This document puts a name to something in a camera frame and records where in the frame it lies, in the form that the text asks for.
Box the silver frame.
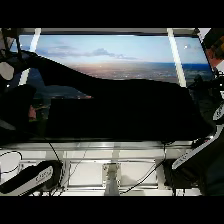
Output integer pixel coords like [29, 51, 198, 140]
[0, 139, 204, 197]

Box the black garment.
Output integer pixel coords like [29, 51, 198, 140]
[19, 49, 215, 141]

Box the heap of clothes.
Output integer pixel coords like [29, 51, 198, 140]
[202, 28, 224, 69]

